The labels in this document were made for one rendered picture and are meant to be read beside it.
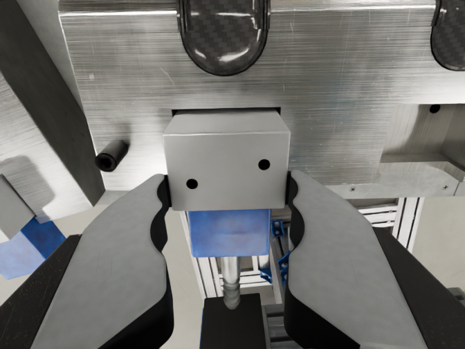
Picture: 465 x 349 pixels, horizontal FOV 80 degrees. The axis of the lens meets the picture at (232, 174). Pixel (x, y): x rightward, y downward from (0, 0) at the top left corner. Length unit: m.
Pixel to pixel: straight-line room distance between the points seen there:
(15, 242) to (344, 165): 0.23
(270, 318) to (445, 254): 1.35
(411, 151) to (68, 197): 0.23
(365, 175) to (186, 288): 1.50
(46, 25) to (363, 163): 0.23
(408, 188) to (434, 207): 1.25
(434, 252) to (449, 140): 1.56
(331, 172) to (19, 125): 0.19
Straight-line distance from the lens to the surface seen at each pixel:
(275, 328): 0.55
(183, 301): 1.71
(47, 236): 0.26
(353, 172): 0.17
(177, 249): 1.43
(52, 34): 0.26
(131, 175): 0.16
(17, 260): 0.27
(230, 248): 0.16
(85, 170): 0.23
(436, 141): 0.22
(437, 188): 0.33
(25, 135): 0.22
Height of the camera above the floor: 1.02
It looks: 62 degrees down
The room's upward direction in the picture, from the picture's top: 178 degrees clockwise
